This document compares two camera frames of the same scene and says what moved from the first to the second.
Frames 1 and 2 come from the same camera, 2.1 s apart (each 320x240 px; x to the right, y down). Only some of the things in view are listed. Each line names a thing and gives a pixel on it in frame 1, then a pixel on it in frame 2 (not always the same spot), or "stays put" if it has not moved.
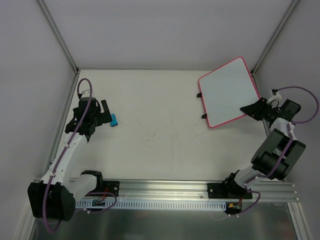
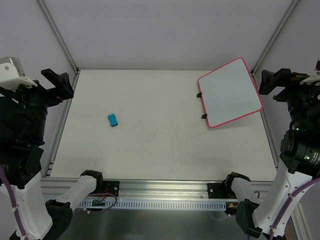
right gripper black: x=261 y=110 -> x=283 y=86
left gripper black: x=105 y=111 -> x=46 y=92
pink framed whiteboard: x=225 y=89 stays put
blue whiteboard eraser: x=114 y=121 stays put
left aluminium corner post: x=60 y=36 stays put
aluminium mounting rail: x=275 y=190 stays put
